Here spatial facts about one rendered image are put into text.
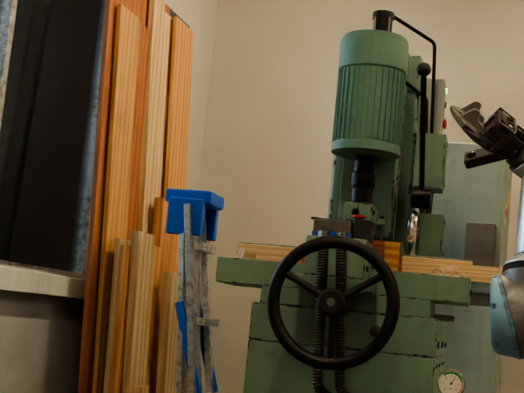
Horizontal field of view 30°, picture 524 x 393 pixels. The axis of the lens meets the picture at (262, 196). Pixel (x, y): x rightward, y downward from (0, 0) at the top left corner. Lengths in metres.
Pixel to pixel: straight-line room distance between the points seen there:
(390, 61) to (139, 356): 1.68
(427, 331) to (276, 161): 2.77
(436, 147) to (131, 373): 1.52
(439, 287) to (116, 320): 1.60
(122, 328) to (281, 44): 2.04
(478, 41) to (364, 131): 2.54
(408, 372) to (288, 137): 2.81
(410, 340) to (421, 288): 0.12
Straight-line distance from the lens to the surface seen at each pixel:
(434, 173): 2.66
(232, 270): 2.36
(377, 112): 2.45
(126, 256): 3.62
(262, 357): 2.34
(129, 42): 3.91
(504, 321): 1.83
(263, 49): 5.11
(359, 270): 2.21
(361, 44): 2.49
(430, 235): 2.62
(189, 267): 3.15
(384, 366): 2.29
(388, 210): 2.57
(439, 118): 2.79
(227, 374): 4.93
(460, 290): 2.29
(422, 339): 2.29
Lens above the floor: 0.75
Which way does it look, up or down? 7 degrees up
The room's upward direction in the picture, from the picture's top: 6 degrees clockwise
